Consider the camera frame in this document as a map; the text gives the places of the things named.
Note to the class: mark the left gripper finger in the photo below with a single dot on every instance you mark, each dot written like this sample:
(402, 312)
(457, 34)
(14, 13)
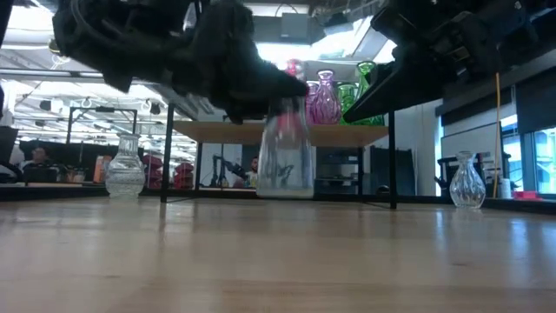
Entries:
(245, 111)
(273, 84)

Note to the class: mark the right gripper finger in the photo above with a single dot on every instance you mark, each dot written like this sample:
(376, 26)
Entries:
(399, 93)

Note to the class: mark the tall green glass vase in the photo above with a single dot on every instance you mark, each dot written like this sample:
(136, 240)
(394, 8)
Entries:
(365, 69)

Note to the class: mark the small green textured vase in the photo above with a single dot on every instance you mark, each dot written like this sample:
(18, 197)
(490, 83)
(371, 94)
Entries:
(346, 97)

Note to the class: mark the pink swirl glass vase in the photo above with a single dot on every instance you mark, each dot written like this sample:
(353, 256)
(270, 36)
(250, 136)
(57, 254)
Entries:
(326, 104)

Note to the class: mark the tall clear glass vase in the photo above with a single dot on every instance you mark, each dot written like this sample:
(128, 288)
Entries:
(284, 174)

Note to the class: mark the clear swirl glass vase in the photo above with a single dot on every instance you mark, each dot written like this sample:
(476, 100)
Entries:
(467, 187)

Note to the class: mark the clear ribbed glass vase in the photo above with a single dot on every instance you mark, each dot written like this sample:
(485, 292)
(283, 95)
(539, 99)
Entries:
(125, 174)

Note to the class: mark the black background robot arm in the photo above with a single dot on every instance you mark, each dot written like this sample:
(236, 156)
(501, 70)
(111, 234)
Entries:
(226, 167)

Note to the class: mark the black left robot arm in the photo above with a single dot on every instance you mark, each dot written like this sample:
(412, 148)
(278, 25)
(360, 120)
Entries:
(108, 39)

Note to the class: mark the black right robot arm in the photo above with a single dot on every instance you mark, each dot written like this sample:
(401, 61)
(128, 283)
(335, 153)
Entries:
(547, 17)

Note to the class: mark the grey ceiling box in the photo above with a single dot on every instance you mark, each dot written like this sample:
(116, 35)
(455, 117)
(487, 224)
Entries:
(295, 26)

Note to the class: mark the person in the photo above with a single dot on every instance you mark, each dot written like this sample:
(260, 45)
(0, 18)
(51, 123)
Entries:
(253, 174)
(38, 155)

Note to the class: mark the black panel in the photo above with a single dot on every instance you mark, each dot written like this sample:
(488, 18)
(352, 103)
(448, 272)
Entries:
(404, 169)

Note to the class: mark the white board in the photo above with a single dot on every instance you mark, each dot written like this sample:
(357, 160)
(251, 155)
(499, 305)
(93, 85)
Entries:
(473, 139)

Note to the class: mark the red background chair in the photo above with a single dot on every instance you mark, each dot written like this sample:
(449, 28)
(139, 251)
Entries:
(153, 171)
(184, 175)

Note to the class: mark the black office chair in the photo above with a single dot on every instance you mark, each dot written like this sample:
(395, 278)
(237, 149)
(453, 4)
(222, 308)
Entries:
(443, 174)

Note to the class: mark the small black dome object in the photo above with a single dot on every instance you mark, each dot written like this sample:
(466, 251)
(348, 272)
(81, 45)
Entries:
(383, 190)

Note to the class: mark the black shelving unit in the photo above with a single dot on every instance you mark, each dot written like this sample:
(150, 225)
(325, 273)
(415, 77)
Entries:
(336, 169)

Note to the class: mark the white paper roll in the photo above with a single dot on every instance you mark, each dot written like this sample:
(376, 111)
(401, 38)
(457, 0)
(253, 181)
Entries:
(506, 189)

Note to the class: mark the orange box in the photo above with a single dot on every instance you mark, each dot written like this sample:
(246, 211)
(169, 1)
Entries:
(102, 169)

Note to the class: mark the red box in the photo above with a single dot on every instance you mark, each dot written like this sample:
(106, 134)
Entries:
(525, 195)

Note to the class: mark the black background monitor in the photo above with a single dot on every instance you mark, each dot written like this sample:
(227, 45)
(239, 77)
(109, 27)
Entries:
(39, 175)

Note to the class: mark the wooden shelf black frame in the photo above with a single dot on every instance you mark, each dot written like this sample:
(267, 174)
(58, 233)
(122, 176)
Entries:
(217, 132)

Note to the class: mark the black table frame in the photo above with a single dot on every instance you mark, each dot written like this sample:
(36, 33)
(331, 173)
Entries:
(65, 193)

